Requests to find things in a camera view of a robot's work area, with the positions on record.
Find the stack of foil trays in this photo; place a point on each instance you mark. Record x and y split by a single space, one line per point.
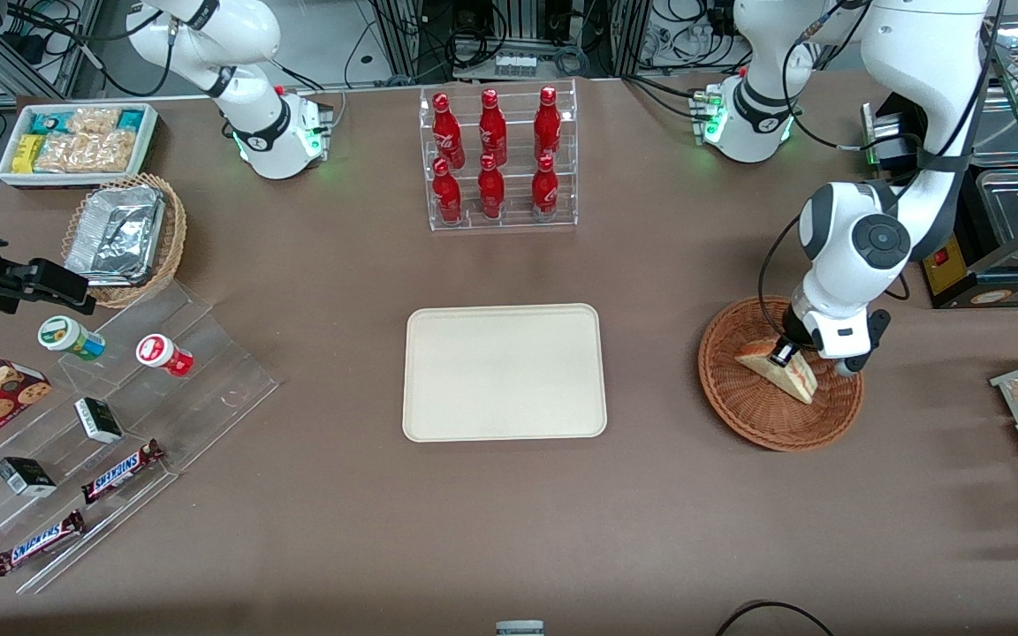
116 234

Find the teal snack packet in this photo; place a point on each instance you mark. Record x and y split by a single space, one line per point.
45 122
131 117

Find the aluminium equipment frame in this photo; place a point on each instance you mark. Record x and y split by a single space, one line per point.
628 35

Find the clear acrylic bottle rack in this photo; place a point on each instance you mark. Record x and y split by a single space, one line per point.
516 214

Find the green lid cup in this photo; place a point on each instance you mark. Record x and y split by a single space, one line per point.
63 334

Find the brown round wicker basket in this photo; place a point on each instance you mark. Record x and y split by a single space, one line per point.
739 406

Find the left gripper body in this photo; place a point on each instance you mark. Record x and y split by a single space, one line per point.
793 338

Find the Snickers chocolate bar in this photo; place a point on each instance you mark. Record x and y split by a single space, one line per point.
120 473
36 543

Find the yellow snack packet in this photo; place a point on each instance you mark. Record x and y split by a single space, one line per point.
27 153

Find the cream rectangular tray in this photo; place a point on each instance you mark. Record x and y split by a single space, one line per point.
505 371

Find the triangular sandwich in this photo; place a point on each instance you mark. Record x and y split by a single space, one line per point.
801 384

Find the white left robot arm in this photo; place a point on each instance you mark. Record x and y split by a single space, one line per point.
915 53

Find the white power strip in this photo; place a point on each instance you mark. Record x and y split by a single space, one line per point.
516 64

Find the clear bag of crackers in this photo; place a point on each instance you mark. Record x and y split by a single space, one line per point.
67 153
120 150
94 119

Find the red lid cup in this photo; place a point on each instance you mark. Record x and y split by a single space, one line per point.
160 353

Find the clear acrylic stepped display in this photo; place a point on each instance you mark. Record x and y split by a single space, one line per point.
208 375

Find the white plastic snack bin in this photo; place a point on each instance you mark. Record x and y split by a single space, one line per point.
76 180

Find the light oval wicker basket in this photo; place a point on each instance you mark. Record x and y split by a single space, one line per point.
176 238

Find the red cola bottle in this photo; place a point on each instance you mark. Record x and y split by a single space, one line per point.
492 128
490 190
447 131
446 194
544 189
547 125

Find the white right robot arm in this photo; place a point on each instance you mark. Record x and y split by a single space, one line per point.
244 35

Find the small dark green box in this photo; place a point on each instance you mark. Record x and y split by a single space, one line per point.
25 477
98 421

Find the black food warmer machine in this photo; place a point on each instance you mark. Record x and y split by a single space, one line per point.
946 269

